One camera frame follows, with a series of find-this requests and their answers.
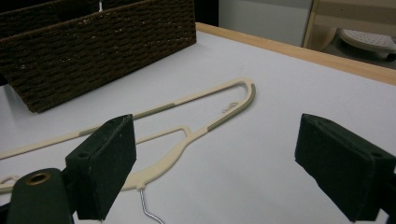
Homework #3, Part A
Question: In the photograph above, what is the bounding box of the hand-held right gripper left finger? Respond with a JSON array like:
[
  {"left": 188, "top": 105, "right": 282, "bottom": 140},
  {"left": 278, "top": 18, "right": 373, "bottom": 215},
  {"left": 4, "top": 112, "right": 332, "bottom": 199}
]
[{"left": 64, "top": 114, "right": 137, "bottom": 221}]

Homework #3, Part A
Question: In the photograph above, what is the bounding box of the round perforated base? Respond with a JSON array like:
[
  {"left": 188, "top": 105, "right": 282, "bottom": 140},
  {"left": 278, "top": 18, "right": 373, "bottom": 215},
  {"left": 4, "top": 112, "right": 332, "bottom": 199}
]
[{"left": 339, "top": 28, "right": 396, "bottom": 62}]

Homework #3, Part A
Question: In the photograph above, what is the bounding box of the beige clothes hanger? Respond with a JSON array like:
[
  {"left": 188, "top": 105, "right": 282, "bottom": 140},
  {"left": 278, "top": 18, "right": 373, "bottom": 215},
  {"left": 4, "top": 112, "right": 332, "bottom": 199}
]
[{"left": 0, "top": 77, "right": 257, "bottom": 224}]

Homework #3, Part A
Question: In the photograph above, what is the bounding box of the beige chair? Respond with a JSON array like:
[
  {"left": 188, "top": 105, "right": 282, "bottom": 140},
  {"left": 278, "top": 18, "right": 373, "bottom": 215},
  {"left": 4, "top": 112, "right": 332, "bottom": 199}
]
[{"left": 302, "top": 0, "right": 396, "bottom": 70}]

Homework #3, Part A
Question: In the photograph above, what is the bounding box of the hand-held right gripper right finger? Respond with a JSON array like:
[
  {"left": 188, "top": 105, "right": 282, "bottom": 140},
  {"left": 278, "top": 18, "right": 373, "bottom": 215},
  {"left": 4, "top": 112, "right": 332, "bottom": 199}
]
[{"left": 294, "top": 113, "right": 396, "bottom": 222}]

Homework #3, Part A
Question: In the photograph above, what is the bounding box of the brown woven basket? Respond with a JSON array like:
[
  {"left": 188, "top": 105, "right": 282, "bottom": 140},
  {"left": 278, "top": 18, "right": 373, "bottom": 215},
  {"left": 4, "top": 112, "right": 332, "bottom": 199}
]
[{"left": 0, "top": 0, "right": 198, "bottom": 114}]

